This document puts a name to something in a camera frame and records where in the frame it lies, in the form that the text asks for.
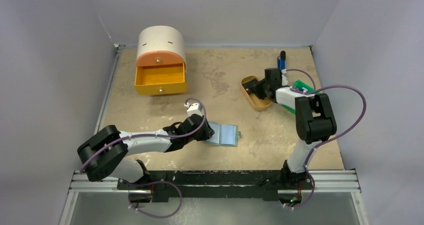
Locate green card holder wallet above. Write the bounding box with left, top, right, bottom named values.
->
left=204, top=122, right=242, bottom=147

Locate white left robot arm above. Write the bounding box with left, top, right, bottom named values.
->
left=77, top=114, right=215, bottom=190

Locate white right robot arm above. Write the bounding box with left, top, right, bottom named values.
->
left=241, top=68, right=337, bottom=189

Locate orange oval tray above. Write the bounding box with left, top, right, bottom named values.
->
left=240, top=75, right=273, bottom=111

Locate blue stapler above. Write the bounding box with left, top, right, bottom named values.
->
left=277, top=50, right=286, bottom=71

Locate green bin with pens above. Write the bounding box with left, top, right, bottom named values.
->
left=282, top=79, right=315, bottom=114

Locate yellow open drawer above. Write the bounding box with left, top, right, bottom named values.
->
left=134, top=63, right=188, bottom=96

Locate white orange drawer cabinet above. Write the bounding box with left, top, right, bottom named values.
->
left=135, top=25, right=187, bottom=72

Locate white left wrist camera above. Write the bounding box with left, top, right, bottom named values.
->
left=185, top=102, right=203, bottom=117

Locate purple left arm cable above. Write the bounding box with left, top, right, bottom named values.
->
left=79, top=97, right=208, bottom=175

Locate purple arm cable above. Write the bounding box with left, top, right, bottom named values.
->
left=284, top=68, right=368, bottom=171
left=79, top=97, right=208, bottom=175

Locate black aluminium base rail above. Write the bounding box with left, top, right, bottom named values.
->
left=69, top=170, right=361, bottom=205

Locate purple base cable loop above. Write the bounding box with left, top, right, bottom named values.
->
left=127, top=179, right=184, bottom=219

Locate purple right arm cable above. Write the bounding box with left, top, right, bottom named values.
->
left=284, top=68, right=368, bottom=171

